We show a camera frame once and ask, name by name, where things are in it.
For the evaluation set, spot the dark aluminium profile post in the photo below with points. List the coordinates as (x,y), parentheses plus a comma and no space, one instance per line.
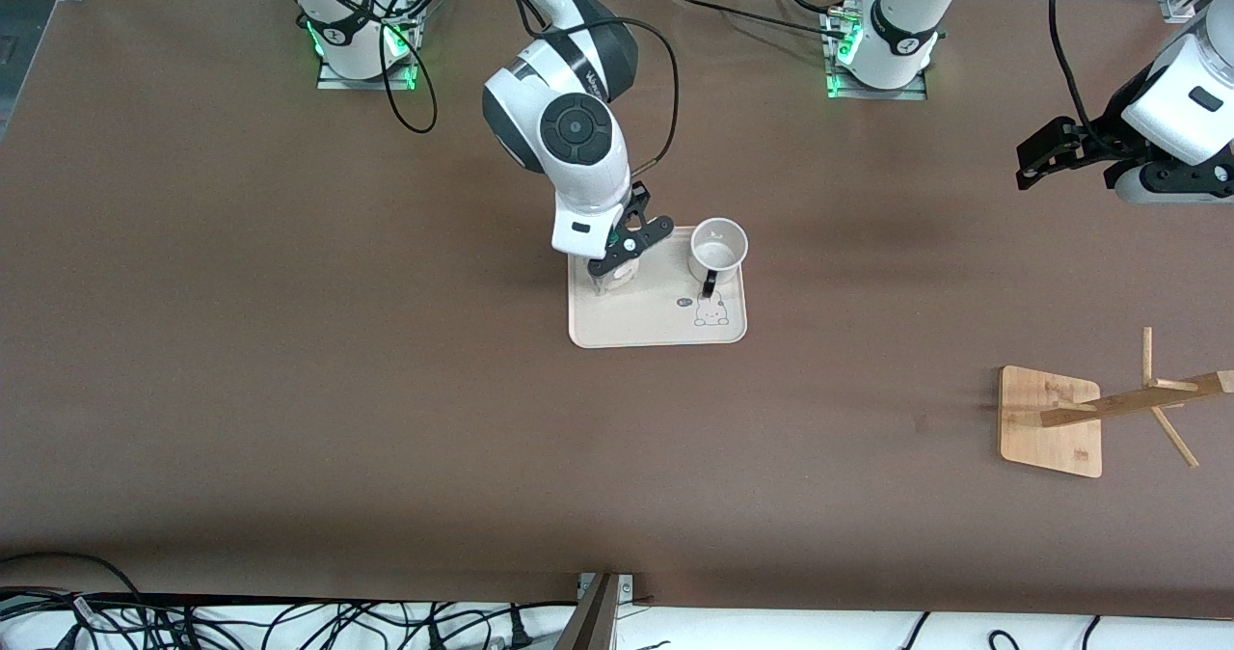
(593,621)

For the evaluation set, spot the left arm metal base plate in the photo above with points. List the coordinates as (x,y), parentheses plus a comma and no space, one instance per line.
(877,94)

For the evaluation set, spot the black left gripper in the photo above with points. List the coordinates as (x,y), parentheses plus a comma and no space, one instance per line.
(1107,133)

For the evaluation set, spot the silver metal bracket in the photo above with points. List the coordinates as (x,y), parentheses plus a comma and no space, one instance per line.
(625,587)

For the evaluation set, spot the brown table cover sheet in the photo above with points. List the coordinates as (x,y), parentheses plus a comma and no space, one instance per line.
(386,438)

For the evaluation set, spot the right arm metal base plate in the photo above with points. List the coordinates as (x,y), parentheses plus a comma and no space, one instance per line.
(371,83)

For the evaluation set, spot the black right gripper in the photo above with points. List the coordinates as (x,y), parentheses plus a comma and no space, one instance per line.
(641,199)

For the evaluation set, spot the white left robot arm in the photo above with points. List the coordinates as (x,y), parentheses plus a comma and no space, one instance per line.
(901,13)

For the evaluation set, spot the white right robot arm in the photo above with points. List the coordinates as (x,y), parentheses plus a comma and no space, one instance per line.
(574,129)

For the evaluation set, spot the wooden cup rack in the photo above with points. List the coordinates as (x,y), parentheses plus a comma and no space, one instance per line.
(1051,438)

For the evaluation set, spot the blue white milk carton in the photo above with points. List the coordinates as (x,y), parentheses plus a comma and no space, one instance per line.
(609,284)

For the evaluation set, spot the cream tray with rabbit print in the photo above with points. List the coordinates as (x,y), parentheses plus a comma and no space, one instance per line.
(656,322)

